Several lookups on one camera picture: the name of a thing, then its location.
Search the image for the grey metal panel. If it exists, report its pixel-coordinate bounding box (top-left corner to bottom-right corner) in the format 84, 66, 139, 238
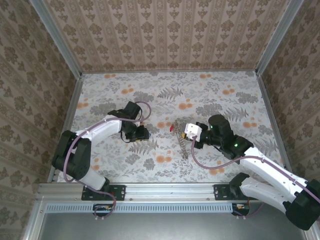
41, 211, 310, 240

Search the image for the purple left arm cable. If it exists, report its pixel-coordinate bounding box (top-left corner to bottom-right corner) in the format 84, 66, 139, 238
63, 100, 152, 185

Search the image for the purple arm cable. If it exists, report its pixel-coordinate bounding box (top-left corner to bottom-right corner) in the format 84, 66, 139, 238
63, 100, 152, 185
191, 138, 320, 203

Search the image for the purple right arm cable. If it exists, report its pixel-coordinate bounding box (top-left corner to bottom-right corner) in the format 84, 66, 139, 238
191, 138, 320, 203

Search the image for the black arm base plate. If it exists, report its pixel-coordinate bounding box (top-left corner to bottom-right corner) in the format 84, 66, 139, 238
213, 184, 251, 201
81, 184, 126, 201

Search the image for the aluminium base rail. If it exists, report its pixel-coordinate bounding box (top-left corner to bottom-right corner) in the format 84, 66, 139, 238
37, 183, 216, 202

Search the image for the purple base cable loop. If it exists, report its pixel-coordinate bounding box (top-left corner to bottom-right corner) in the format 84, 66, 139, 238
87, 187, 118, 217
231, 201, 266, 217

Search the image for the white slotted cable duct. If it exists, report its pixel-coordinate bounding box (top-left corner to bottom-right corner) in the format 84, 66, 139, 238
46, 203, 236, 214

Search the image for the aluminium frame post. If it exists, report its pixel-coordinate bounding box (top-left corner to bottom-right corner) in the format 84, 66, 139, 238
29, 0, 83, 78
255, 0, 305, 77

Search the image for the aluminium frame bar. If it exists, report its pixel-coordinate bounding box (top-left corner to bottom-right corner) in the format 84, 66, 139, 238
303, 219, 320, 240
23, 183, 47, 240

